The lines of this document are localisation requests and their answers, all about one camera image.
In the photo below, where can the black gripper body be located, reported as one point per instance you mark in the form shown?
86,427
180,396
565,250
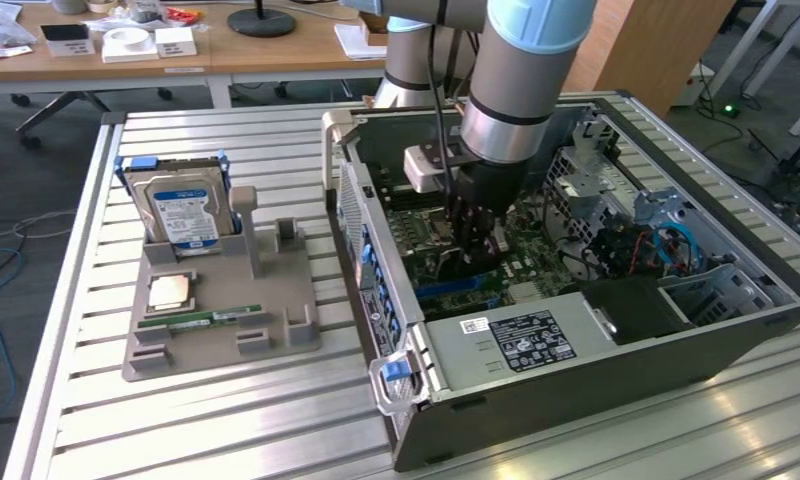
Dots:
494,185

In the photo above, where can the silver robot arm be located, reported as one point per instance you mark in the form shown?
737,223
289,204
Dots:
521,75

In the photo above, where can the CPU socket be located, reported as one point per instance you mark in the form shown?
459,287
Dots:
437,227

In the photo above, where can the green motherboard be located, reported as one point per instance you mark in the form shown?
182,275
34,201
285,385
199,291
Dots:
534,260

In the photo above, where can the blue expansion slot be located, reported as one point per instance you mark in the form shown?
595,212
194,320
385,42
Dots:
443,289

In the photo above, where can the silver chipset heatsink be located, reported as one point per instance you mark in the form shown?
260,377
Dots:
527,292

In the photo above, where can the metal disk bay cage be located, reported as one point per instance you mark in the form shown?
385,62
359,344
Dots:
587,200

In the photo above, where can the grey power supply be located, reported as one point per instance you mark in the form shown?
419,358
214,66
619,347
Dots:
467,360

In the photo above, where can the black plastic fan shroud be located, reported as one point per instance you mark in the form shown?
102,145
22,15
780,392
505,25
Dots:
634,310

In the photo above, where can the blue case latch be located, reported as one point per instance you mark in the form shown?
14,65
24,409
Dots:
395,373

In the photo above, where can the white paper stack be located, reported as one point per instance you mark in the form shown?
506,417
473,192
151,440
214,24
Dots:
361,47

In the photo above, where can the open dark PC case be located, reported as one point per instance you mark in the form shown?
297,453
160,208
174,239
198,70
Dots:
574,400

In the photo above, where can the small metal drive cage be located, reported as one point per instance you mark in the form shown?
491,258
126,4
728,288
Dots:
714,295

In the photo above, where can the wooden cabinet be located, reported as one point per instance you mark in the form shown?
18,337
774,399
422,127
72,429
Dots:
654,50

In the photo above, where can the black device green light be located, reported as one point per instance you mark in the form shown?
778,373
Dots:
730,109

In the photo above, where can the grey parts rack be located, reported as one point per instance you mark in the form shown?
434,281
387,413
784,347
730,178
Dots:
227,345

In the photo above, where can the hard disk blue caddy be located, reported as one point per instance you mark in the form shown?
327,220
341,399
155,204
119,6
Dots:
180,210

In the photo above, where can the green RAM stick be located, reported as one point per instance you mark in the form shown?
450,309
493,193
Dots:
194,317

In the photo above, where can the silver CPU chip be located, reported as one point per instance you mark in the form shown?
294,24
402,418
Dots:
167,292

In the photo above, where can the black round lamp base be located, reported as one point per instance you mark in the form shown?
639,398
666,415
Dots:
260,24

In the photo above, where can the white labelled box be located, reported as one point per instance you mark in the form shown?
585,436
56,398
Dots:
175,42

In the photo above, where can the red orange packet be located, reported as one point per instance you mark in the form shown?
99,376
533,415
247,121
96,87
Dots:
182,16

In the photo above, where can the white flat box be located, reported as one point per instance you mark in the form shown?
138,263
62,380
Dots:
130,56

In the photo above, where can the white tape roll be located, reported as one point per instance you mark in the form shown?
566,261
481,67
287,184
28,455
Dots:
126,37

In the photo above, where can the black wheeled chair base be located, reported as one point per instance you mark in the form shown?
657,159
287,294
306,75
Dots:
54,107

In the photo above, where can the white box black top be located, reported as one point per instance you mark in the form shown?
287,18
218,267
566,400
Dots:
67,39

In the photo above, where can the grey cup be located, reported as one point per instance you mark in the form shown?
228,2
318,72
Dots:
70,6

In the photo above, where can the white label card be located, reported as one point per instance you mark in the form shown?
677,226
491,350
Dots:
7,51

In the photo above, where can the clear plastic bag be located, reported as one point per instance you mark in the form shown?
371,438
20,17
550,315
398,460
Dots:
0,22

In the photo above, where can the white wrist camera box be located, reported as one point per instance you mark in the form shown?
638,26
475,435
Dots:
427,172

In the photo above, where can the wooden desk white frame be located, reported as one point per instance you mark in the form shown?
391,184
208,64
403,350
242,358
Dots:
294,55
74,70

